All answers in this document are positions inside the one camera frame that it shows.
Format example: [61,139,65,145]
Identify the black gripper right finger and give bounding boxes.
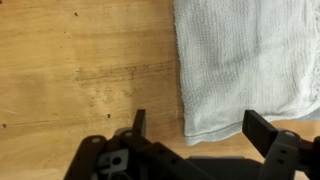
[242,110,320,180]

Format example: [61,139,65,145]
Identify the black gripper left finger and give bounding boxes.
[63,109,174,180]

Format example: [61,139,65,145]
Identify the white towel with grey tape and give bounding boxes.
[174,0,320,145]

